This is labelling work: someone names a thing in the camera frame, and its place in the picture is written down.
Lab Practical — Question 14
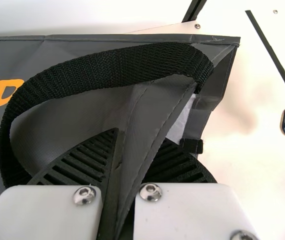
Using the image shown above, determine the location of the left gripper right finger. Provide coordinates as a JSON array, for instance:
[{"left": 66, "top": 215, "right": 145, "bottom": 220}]
[{"left": 131, "top": 138, "right": 256, "bottom": 240}]

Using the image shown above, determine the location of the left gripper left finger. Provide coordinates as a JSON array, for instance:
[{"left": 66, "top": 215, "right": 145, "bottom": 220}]
[{"left": 0, "top": 126, "right": 120, "bottom": 240}]

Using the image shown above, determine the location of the dark grey bag with straps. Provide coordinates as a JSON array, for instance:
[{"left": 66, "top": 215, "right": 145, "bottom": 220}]
[{"left": 0, "top": 33, "right": 241, "bottom": 240}]

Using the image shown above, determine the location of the black strip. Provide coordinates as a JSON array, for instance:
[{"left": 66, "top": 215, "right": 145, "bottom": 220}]
[{"left": 244, "top": 9, "right": 285, "bottom": 107}]

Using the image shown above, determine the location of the black post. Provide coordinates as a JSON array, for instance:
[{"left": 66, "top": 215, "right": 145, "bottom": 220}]
[{"left": 181, "top": 0, "right": 209, "bottom": 23}]

